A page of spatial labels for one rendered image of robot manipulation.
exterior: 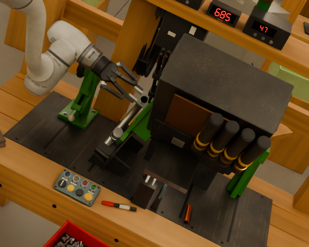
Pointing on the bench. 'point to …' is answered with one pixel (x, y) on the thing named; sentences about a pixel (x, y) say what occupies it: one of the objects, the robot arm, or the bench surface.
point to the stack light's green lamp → (263, 5)
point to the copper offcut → (187, 214)
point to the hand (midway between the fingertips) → (138, 96)
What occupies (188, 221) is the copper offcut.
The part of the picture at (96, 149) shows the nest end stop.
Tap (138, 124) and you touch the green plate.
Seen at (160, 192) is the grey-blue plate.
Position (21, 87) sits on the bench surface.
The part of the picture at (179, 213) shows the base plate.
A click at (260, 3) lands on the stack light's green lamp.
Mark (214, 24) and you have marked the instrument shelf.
